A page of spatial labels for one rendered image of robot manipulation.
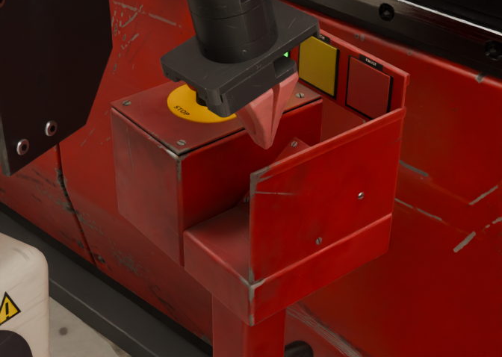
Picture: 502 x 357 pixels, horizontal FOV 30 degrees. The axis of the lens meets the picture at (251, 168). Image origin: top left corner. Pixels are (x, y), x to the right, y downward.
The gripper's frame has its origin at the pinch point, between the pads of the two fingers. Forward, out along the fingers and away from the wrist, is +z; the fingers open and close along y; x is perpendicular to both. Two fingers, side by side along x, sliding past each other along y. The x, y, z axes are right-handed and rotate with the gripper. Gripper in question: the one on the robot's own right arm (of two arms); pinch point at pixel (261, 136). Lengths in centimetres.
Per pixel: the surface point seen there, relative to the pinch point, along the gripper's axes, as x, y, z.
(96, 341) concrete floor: 65, -3, 81
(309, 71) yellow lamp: 6.1, 10.2, 2.7
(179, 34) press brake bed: 40.9, 17.5, 16.8
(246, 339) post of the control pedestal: 3.1, -4.8, 23.6
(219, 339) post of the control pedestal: 6.9, -5.8, 26.1
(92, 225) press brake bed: 66, 5, 58
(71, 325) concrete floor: 72, -4, 80
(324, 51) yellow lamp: 4.3, 10.9, 0.2
